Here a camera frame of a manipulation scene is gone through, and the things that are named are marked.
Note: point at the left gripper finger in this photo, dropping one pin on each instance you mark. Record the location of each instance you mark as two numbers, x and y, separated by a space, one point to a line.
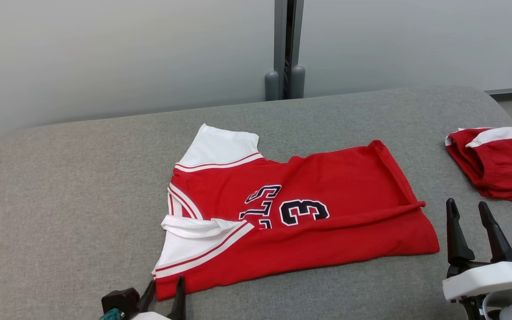
148 302
178 306

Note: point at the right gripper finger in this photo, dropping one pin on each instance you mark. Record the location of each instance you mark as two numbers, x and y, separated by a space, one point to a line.
500 246
457 244

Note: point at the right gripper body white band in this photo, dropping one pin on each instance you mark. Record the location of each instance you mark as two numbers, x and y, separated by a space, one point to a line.
487 278

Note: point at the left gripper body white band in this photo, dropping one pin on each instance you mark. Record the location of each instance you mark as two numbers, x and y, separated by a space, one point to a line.
151 317

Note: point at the red shorts white trim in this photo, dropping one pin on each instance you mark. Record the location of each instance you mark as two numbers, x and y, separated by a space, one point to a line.
505 169

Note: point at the red basketball jersey white sleeves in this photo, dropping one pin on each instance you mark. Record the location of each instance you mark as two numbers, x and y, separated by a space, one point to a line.
349 186

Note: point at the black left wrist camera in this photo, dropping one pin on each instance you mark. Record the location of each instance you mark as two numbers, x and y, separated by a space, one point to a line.
120 300

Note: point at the grey partition post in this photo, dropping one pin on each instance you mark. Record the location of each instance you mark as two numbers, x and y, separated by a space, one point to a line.
285 44

